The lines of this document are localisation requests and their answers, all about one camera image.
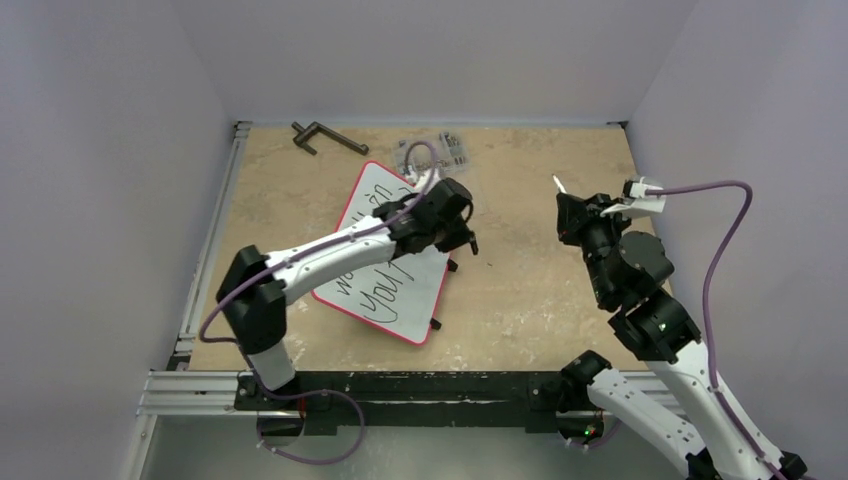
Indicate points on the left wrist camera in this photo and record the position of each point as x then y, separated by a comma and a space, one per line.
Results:
417, 175

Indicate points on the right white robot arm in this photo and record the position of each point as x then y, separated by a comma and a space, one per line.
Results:
713, 438

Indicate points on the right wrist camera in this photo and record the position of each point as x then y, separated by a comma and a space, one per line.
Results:
641, 197

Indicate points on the black metal clamp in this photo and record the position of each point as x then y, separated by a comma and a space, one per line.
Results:
305, 134

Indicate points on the aluminium frame rail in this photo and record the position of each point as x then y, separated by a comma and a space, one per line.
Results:
178, 390

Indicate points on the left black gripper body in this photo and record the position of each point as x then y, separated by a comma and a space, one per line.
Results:
451, 237

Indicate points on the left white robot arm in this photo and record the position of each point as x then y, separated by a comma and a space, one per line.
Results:
258, 288

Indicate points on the clear plastic parts box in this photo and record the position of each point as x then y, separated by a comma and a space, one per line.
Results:
454, 161

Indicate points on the white whiteboard marker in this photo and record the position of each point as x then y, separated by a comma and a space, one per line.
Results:
560, 186

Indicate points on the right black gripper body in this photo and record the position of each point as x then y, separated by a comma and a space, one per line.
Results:
573, 216

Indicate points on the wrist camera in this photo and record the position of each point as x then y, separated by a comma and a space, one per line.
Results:
417, 175
641, 197

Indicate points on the red framed whiteboard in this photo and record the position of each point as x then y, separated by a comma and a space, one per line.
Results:
399, 297

